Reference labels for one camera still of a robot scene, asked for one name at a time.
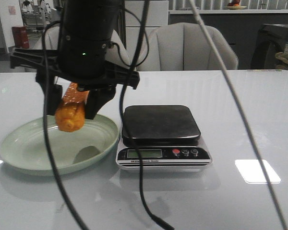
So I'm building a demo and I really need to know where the grey chair on right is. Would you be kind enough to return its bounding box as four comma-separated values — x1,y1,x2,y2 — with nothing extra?
136,22,239,72

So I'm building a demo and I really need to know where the grey chair on left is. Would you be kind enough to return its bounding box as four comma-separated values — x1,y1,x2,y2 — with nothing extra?
24,23,132,73

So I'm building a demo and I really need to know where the grey chair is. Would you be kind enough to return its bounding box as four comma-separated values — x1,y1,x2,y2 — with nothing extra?
24,23,132,73
136,22,239,72

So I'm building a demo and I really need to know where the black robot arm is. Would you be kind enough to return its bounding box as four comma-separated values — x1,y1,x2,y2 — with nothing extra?
10,0,140,119

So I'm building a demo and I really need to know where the dark appliance at right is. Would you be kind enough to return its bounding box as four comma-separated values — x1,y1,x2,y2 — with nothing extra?
250,24,288,69

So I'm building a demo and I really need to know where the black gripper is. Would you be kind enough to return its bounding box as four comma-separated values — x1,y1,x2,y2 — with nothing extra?
10,35,140,120

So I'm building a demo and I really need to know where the grey cable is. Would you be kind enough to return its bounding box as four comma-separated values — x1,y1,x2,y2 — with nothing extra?
188,0,288,230

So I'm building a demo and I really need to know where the grey counter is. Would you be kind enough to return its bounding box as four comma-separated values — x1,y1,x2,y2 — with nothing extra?
168,9,288,70

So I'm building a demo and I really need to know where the fruit bowl on counter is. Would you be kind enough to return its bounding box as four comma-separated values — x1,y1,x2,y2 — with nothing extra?
225,0,247,10

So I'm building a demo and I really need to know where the black silver kitchen scale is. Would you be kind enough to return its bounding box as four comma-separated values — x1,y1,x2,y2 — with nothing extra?
116,105,212,173

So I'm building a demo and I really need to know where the pale green plate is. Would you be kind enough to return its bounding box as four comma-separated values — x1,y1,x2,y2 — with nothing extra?
0,115,120,176

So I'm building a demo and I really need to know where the white cabinet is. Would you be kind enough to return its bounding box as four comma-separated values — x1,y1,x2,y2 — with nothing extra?
125,0,169,58

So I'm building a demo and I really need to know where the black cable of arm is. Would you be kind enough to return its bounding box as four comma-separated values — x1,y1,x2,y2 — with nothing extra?
42,0,176,230

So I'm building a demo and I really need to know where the yellow corn cob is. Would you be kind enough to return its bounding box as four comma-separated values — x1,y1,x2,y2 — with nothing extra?
55,82,89,132

